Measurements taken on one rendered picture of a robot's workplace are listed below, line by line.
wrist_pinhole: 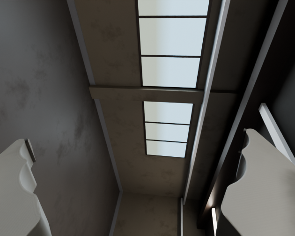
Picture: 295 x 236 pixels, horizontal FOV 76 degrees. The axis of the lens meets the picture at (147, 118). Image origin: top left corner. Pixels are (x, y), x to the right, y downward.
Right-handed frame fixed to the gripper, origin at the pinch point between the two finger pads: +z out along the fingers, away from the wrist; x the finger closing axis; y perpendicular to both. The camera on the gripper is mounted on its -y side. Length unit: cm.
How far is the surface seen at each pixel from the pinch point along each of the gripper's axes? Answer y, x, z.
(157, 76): 92, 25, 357
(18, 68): 36, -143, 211
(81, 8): -29, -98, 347
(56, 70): 55, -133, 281
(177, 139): 267, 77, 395
